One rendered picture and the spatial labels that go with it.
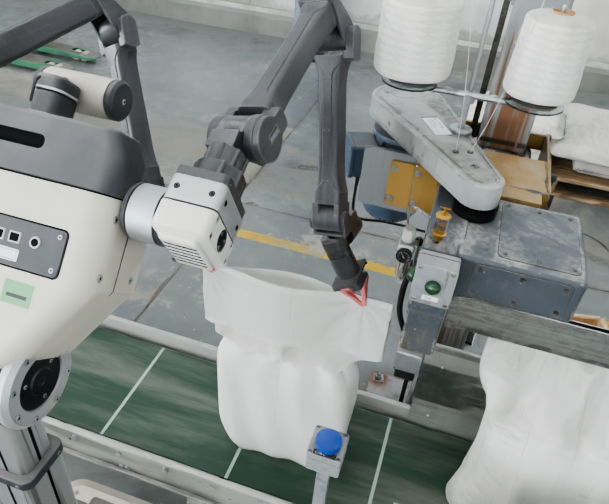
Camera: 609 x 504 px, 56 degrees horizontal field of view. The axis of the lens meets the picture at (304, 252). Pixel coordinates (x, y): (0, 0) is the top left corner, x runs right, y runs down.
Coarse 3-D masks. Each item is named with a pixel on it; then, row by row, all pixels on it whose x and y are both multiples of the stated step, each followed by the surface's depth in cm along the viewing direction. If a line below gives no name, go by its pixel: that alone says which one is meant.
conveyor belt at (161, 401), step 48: (96, 336) 211; (96, 384) 194; (144, 384) 195; (192, 384) 197; (96, 432) 179; (144, 432) 181; (192, 432) 182; (384, 432) 187; (432, 432) 188; (240, 480) 170; (288, 480) 171; (336, 480) 172; (384, 480) 173; (432, 480) 174
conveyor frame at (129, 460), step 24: (144, 336) 213; (168, 336) 209; (216, 360) 208; (360, 408) 194; (384, 408) 193; (408, 408) 190; (48, 432) 183; (72, 432) 175; (96, 456) 182; (120, 456) 177; (144, 456) 170; (144, 480) 177; (168, 480) 176; (192, 480) 171; (216, 480) 165
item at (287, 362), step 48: (240, 288) 147; (288, 288) 140; (240, 336) 155; (288, 336) 150; (336, 336) 149; (384, 336) 145; (240, 384) 160; (288, 384) 153; (336, 384) 150; (240, 432) 171; (288, 432) 165
